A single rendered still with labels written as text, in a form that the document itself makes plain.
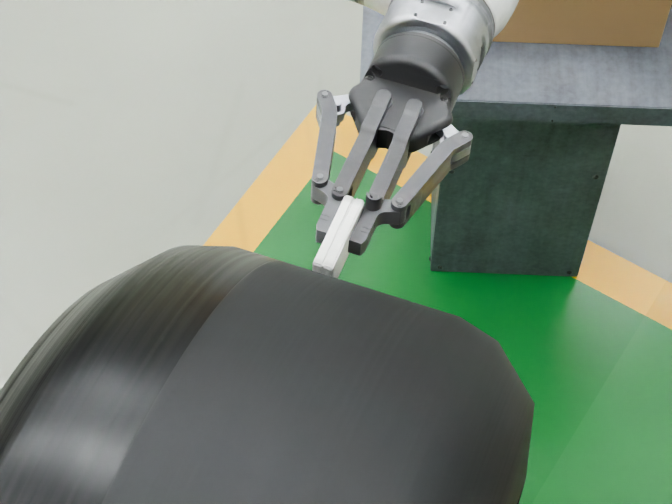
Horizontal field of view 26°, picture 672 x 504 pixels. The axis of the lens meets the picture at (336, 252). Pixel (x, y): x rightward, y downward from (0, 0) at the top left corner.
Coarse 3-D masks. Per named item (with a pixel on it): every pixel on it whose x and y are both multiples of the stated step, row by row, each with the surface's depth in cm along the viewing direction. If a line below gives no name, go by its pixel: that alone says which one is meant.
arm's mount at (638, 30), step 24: (528, 0) 182; (552, 0) 182; (576, 0) 182; (600, 0) 182; (624, 0) 182; (648, 0) 181; (528, 24) 186; (552, 24) 186; (576, 24) 186; (600, 24) 186; (624, 24) 185; (648, 24) 185
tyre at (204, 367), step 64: (192, 256) 90; (256, 256) 94; (64, 320) 85; (128, 320) 81; (192, 320) 82; (256, 320) 83; (320, 320) 85; (384, 320) 87; (448, 320) 90; (64, 384) 78; (128, 384) 77; (192, 384) 78; (256, 384) 78; (320, 384) 79; (384, 384) 80; (448, 384) 82; (512, 384) 89; (0, 448) 76; (64, 448) 75; (128, 448) 75; (192, 448) 75; (256, 448) 75; (320, 448) 76; (384, 448) 76; (448, 448) 78; (512, 448) 83
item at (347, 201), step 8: (344, 200) 106; (352, 200) 106; (344, 208) 106; (336, 216) 105; (344, 216) 105; (336, 224) 105; (328, 232) 104; (336, 232) 104; (328, 240) 104; (320, 248) 103; (328, 248) 103; (320, 256) 103; (320, 264) 102; (320, 272) 103
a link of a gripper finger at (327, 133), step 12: (324, 96) 113; (324, 108) 112; (336, 108) 112; (324, 120) 112; (336, 120) 112; (324, 132) 111; (324, 144) 110; (324, 156) 109; (324, 168) 108; (312, 180) 108; (324, 180) 108
